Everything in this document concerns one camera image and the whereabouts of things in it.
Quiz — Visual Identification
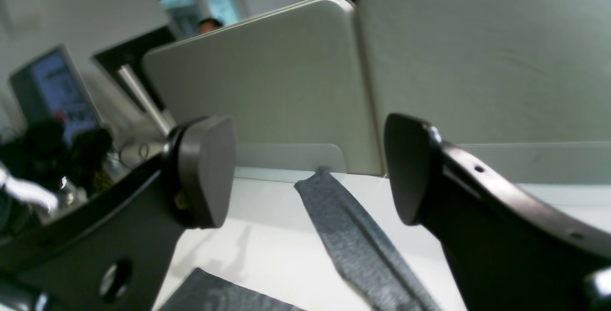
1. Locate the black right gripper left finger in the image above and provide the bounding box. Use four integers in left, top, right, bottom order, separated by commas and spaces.
1, 116, 236, 311

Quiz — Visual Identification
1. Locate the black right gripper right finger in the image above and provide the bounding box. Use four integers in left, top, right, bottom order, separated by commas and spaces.
383, 113, 611, 311

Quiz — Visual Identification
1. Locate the grey heather long-sleeve shirt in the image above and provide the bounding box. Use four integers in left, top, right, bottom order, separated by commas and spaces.
158, 170, 440, 311

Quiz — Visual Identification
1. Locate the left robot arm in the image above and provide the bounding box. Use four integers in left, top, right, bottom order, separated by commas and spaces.
1, 119, 114, 241

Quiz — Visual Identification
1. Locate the computer monitor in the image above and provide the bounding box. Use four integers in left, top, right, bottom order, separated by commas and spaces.
9, 44, 101, 145

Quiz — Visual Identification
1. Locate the right grey partition panel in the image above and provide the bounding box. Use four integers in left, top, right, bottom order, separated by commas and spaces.
357, 0, 611, 184

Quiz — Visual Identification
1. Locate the grey partition panel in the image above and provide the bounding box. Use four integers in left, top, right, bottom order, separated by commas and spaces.
142, 0, 384, 175
357, 0, 611, 184

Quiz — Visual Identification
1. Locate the person head behind partition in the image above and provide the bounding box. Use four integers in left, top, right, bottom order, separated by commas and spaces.
197, 17, 224, 35

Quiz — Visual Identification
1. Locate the left grey partition panel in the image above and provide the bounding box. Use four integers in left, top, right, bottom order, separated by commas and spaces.
142, 0, 384, 175

